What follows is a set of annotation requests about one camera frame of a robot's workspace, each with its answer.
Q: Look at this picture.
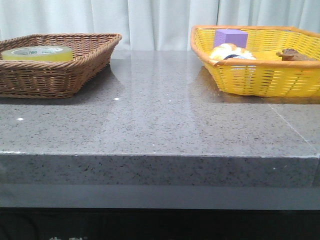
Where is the yellow woven basket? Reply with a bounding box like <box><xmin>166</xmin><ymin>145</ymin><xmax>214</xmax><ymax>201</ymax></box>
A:
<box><xmin>190</xmin><ymin>25</ymin><xmax>320</xmax><ymax>98</ymax></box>

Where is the brown toy figure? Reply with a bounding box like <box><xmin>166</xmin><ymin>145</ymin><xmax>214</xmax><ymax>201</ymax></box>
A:
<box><xmin>276</xmin><ymin>48</ymin><xmax>317</xmax><ymax>61</ymax></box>

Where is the bread roll toy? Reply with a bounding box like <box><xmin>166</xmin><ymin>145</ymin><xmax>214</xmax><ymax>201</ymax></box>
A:
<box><xmin>209</xmin><ymin>43</ymin><xmax>256</xmax><ymax>61</ymax></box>

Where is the purple foam block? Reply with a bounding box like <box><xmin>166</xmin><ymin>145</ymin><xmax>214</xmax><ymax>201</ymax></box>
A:
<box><xmin>213</xmin><ymin>29</ymin><xmax>248</xmax><ymax>48</ymax></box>

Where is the brown wicker basket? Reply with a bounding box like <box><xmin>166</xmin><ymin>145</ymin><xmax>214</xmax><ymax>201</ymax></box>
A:
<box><xmin>0</xmin><ymin>33</ymin><xmax>122</xmax><ymax>99</ymax></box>

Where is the white curtain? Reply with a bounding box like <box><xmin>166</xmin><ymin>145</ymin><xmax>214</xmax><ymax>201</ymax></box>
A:
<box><xmin>0</xmin><ymin>0</ymin><xmax>320</xmax><ymax>51</ymax></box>

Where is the yellow clear tape roll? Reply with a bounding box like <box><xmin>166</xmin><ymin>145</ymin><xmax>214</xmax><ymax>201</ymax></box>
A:
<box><xmin>1</xmin><ymin>45</ymin><xmax>73</xmax><ymax>62</ymax></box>

